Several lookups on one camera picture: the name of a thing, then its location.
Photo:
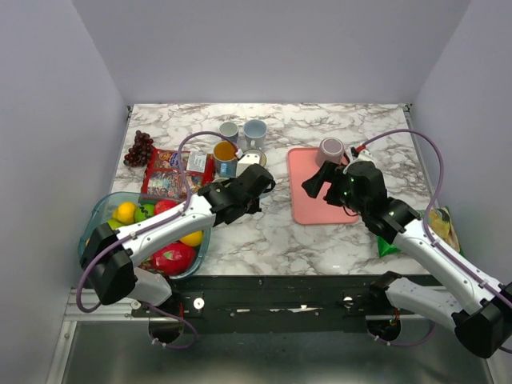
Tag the red apple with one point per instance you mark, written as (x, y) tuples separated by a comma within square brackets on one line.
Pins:
[(164, 205)]

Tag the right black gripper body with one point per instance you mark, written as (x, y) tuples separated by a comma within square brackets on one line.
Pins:
[(339, 194)]

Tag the yellow lemon lower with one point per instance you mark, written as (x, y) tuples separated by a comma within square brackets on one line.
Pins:
[(193, 239)]

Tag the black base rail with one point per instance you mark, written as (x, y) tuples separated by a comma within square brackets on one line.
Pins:
[(279, 304)]

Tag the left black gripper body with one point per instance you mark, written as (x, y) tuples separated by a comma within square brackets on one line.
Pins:
[(253, 207)]

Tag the light blue faceted mug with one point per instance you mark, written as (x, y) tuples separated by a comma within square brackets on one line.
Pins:
[(267, 192)]

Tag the grey-blue mug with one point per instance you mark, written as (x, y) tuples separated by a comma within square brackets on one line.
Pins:
[(255, 134)]

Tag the green fruit in bowl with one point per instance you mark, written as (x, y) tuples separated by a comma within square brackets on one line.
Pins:
[(114, 223)]

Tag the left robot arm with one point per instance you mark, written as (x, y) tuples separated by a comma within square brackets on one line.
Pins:
[(111, 258)]

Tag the green cassava chips bag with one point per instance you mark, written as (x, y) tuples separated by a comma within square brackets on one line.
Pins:
[(440, 222)]

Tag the pink tray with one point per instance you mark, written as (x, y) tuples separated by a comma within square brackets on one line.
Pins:
[(311, 211)]

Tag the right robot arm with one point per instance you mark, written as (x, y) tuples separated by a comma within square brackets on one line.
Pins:
[(475, 306)]

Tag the dark grapes on table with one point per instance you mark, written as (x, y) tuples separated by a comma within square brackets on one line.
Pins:
[(141, 151)]

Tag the red dragon fruit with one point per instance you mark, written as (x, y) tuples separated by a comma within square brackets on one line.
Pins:
[(174, 259)]

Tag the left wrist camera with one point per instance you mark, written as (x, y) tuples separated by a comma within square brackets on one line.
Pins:
[(248, 159)]

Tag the red candy bag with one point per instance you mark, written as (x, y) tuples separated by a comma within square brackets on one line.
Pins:
[(162, 176)]

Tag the dark blue-grey mug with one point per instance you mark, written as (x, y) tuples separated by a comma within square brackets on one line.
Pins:
[(230, 131)]

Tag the cream mug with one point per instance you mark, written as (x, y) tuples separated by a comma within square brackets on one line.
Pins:
[(262, 158)]

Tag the purple mug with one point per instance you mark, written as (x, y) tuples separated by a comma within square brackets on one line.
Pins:
[(330, 150)]

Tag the teal plastic fruit bowl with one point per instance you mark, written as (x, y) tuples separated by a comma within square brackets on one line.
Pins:
[(104, 209)]

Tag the blue butterfly mug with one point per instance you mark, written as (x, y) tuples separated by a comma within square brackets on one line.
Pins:
[(225, 160)]

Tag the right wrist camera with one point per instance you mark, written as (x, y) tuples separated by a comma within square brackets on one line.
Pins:
[(361, 154)]

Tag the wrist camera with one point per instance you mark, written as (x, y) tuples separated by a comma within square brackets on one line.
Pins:
[(361, 154), (248, 159)]

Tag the orange fruit upper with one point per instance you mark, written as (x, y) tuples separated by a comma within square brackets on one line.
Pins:
[(125, 213)]

